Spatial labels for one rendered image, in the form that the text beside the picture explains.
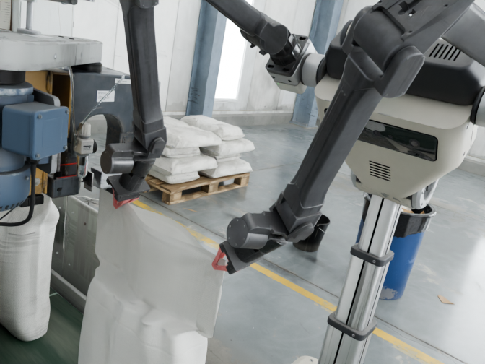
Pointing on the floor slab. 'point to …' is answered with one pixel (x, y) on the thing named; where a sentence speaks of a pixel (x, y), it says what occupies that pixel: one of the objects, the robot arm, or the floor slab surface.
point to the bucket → (312, 243)
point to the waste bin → (401, 247)
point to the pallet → (173, 196)
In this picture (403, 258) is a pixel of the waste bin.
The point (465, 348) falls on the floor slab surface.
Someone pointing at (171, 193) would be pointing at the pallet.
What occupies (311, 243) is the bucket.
